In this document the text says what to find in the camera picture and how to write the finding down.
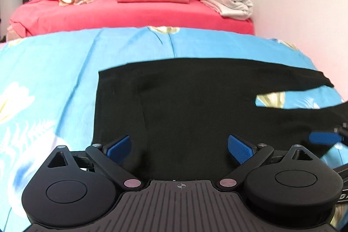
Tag black knit pants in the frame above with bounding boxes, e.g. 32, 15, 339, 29
93, 58, 347, 181

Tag white rolled blanket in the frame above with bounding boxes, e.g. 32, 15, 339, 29
200, 0, 254, 21

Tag red bed sheet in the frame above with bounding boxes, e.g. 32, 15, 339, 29
7, 0, 254, 40

